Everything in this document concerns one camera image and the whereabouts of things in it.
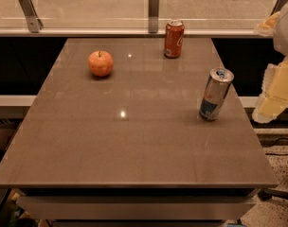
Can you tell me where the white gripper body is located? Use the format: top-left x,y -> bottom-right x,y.
273,2 -> 288,56

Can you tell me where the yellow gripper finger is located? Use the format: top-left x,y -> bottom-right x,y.
252,57 -> 288,124
254,12 -> 279,37

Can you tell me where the silver blue redbull can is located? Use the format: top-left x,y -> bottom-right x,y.
199,68 -> 234,121

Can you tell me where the orange soda can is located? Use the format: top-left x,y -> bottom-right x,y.
164,20 -> 185,58

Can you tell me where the red apple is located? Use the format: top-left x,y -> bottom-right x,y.
88,50 -> 114,77

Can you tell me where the black chair base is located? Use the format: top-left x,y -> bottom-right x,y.
258,189 -> 288,201

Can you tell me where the glass barrier panel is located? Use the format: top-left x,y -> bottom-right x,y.
0,0 -> 277,29

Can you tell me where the black floor cable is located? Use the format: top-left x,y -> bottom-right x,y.
262,136 -> 288,157

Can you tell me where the middle metal glass bracket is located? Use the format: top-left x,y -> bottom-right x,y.
148,0 -> 159,33

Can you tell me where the left metal glass bracket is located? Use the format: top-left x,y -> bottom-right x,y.
18,0 -> 44,33

